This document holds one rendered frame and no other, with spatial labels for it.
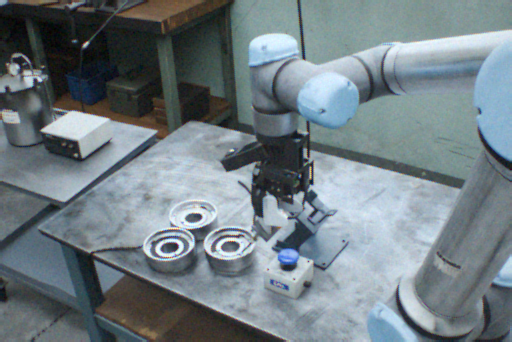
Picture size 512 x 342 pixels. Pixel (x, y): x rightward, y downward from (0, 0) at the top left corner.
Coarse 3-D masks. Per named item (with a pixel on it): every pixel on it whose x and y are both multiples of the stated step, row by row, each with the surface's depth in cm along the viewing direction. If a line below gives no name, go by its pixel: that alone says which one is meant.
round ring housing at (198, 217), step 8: (192, 200) 131; (200, 200) 131; (176, 208) 130; (184, 208) 131; (208, 208) 130; (216, 208) 128; (176, 216) 129; (184, 216) 128; (192, 216) 130; (200, 216) 129; (216, 216) 126; (176, 224) 124; (184, 224) 126; (192, 224) 126; (200, 224) 126; (208, 224) 124; (216, 224) 127; (192, 232) 123; (200, 232) 124; (208, 232) 125
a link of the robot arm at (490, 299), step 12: (504, 276) 78; (492, 288) 79; (504, 288) 79; (492, 300) 79; (504, 300) 80; (492, 312) 79; (504, 312) 81; (492, 324) 81; (504, 324) 84; (480, 336) 85; (492, 336) 85
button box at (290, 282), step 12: (276, 264) 111; (300, 264) 111; (312, 264) 111; (264, 276) 110; (276, 276) 108; (288, 276) 108; (300, 276) 108; (312, 276) 113; (276, 288) 110; (288, 288) 108; (300, 288) 109
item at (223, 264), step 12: (228, 228) 122; (240, 228) 122; (204, 240) 119; (228, 240) 120; (240, 240) 120; (240, 252) 117; (252, 252) 116; (216, 264) 115; (228, 264) 114; (240, 264) 115
